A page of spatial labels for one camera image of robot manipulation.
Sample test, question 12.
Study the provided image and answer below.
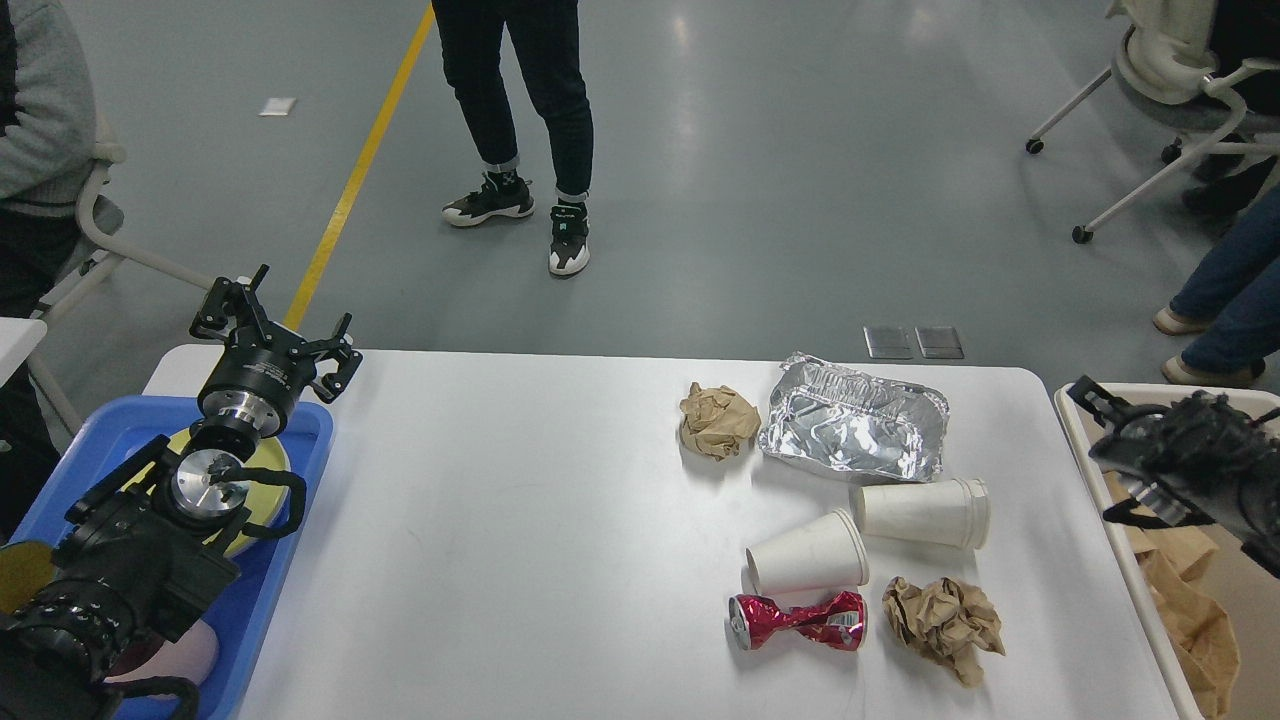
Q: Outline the small white side table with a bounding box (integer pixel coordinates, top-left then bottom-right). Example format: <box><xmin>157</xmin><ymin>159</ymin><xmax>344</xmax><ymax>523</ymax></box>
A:
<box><xmin>0</xmin><ymin>316</ymin><xmax>49</xmax><ymax>386</ymax></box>

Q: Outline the beige plastic bin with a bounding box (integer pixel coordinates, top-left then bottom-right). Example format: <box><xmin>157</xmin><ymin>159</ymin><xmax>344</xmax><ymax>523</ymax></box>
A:
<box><xmin>1053</xmin><ymin>387</ymin><xmax>1279</xmax><ymax>719</ymax></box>

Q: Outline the white office chair left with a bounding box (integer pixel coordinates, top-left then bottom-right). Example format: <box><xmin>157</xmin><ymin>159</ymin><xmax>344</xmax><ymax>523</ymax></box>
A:
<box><xmin>26</xmin><ymin>140</ymin><xmax>216</xmax><ymax>430</ymax></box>

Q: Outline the brown paper in bin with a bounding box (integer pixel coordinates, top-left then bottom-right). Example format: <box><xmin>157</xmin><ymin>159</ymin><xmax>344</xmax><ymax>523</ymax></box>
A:
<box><xmin>1105</xmin><ymin>523</ymin><xmax>1242</xmax><ymax>719</ymax></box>

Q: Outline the person in black left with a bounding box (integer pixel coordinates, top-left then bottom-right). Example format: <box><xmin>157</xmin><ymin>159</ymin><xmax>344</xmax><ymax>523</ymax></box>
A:
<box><xmin>1</xmin><ymin>1</ymin><xmax>97</xmax><ymax>536</ymax></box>

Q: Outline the pink mug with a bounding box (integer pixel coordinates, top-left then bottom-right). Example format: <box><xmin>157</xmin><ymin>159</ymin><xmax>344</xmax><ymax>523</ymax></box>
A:
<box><xmin>102</xmin><ymin>620</ymin><xmax>220</xmax><ymax>687</ymax></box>

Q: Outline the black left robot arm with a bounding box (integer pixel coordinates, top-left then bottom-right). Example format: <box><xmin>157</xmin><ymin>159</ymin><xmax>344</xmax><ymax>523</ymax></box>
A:
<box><xmin>3</xmin><ymin>266</ymin><xmax>364</xmax><ymax>719</ymax></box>

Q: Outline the white paper cup behind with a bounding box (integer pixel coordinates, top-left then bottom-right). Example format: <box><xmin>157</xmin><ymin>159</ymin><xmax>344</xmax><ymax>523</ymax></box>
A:
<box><xmin>852</xmin><ymin>478</ymin><xmax>991</xmax><ymax>550</ymax></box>

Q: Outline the metal floor plate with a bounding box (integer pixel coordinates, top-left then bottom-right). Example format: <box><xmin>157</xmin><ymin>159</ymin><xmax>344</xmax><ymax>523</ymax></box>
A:
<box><xmin>914</xmin><ymin>325</ymin><xmax>966</xmax><ymax>360</ymax></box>
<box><xmin>863</xmin><ymin>325</ymin><xmax>914</xmax><ymax>360</ymax></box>

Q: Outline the white paper cup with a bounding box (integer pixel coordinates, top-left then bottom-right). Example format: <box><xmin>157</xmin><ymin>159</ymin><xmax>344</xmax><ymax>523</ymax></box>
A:
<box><xmin>852</xmin><ymin>478</ymin><xmax>991</xmax><ymax>550</ymax></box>
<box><xmin>745</xmin><ymin>507</ymin><xmax>870</xmax><ymax>596</ymax></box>

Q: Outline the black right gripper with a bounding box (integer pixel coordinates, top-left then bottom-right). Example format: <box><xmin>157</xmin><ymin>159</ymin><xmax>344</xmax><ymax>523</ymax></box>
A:
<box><xmin>1068</xmin><ymin>375</ymin><xmax>1190</xmax><ymax>530</ymax></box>

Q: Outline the aluminium foil tray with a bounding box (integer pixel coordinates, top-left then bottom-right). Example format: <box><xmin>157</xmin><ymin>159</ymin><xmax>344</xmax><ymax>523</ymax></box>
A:
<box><xmin>756</xmin><ymin>352</ymin><xmax>950</xmax><ymax>486</ymax></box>

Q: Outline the small brown paper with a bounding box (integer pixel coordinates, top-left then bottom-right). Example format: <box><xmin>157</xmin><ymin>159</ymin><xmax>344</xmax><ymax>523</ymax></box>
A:
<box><xmin>678</xmin><ymin>382</ymin><xmax>762</xmax><ymax>462</ymax></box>

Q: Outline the left metal floor plate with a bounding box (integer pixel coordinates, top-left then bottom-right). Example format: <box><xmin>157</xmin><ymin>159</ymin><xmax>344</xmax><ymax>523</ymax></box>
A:
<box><xmin>863</xmin><ymin>325</ymin><xmax>914</xmax><ymax>360</ymax></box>

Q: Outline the person in black trousers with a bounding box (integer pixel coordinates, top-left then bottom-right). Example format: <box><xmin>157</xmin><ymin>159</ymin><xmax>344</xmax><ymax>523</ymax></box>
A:
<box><xmin>430</xmin><ymin>0</ymin><xmax>596</xmax><ymax>278</ymax></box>

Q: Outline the person in dark blue jeans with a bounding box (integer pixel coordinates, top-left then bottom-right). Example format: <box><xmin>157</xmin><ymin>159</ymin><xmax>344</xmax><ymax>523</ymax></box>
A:
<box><xmin>1153</xmin><ymin>187</ymin><xmax>1279</xmax><ymax>388</ymax></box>

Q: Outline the large brown paper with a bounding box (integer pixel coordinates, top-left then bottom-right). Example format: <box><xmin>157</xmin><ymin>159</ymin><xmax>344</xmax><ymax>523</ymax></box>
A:
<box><xmin>882</xmin><ymin>577</ymin><xmax>1005</xmax><ymax>688</ymax></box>

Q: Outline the blue plastic tray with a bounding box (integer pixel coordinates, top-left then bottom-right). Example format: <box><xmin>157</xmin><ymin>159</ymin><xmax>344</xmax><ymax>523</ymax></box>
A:
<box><xmin>12</xmin><ymin>395</ymin><xmax>334</xmax><ymax>719</ymax></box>

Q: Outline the right metal floor plate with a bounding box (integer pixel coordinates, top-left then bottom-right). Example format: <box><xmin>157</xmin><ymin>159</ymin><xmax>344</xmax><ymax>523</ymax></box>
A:
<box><xmin>914</xmin><ymin>325</ymin><xmax>966</xmax><ymax>360</ymax></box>

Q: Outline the crushed red soda can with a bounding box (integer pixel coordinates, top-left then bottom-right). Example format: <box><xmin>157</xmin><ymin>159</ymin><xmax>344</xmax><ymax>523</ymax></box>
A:
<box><xmin>727</xmin><ymin>591</ymin><xmax>868</xmax><ymax>652</ymax></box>

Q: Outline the white office chair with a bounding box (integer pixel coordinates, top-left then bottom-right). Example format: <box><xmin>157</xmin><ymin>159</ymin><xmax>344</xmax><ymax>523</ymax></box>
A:
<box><xmin>1025</xmin><ymin>1</ymin><xmax>1279</xmax><ymax>243</ymax></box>
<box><xmin>26</xmin><ymin>140</ymin><xmax>216</xmax><ymax>430</ymax></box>

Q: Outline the white office chair right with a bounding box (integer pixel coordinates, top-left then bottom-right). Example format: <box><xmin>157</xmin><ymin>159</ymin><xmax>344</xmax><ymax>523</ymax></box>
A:
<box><xmin>1025</xmin><ymin>1</ymin><xmax>1279</xmax><ymax>243</ymax></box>

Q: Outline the white paper cup front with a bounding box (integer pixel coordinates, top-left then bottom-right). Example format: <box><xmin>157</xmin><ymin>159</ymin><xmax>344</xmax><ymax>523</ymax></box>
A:
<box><xmin>745</xmin><ymin>507</ymin><xmax>870</xmax><ymax>596</ymax></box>

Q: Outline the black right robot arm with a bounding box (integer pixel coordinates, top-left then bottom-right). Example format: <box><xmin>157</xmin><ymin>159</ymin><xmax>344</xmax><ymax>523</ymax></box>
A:
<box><xmin>1068</xmin><ymin>375</ymin><xmax>1279</xmax><ymax>577</ymax></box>

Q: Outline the yellow plate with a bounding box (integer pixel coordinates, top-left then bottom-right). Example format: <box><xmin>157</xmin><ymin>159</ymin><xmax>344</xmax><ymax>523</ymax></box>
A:
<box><xmin>157</xmin><ymin>438</ymin><xmax>291</xmax><ymax>527</ymax></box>

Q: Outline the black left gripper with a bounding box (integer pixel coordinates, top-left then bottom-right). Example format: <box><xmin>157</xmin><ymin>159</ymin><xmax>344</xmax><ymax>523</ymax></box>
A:
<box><xmin>189</xmin><ymin>264</ymin><xmax>364</xmax><ymax>438</ymax></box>

